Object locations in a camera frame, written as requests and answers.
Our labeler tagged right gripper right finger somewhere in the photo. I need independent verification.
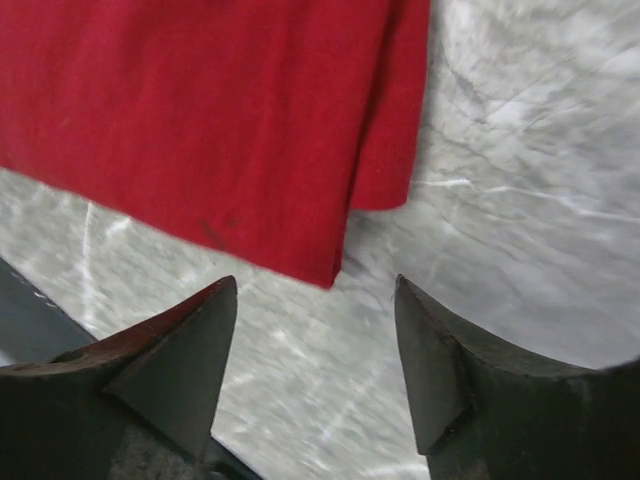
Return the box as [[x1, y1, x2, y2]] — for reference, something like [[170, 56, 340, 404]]
[[394, 276, 639, 480]]

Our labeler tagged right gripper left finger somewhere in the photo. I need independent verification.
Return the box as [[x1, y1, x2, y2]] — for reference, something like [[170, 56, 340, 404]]
[[1, 276, 237, 479]]

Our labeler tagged red t shirt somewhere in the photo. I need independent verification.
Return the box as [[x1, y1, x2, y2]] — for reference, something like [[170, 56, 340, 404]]
[[1, 0, 431, 288]]

